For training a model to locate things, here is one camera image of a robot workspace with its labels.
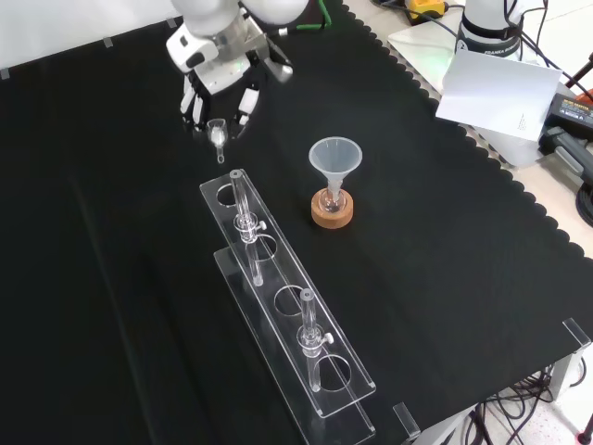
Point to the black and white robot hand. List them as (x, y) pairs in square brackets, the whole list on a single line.
[(222, 69)]

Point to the clear glass weighing funnel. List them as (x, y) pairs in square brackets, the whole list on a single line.
[(217, 134)]

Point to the translucent plastic funnel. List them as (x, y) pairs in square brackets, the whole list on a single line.
[(334, 160)]

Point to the small round-bottom glass flask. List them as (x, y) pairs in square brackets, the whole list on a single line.
[(331, 203)]

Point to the clear acrylic funnel stand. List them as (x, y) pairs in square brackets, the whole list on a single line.
[(287, 320)]

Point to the yellow stop button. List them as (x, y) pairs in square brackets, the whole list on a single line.
[(426, 8)]

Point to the black bench cloth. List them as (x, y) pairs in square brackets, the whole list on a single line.
[(116, 255)]

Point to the white paper sheet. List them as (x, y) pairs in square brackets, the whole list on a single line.
[(500, 95)]

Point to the black and grey clamp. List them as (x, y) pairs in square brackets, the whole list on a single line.
[(567, 148)]

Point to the black power supply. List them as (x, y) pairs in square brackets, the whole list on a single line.
[(574, 110)]

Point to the clear acrylic edge clip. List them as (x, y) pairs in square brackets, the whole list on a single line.
[(576, 333), (406, 419)]

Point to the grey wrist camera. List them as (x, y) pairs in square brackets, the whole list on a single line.
[(277, 65)]

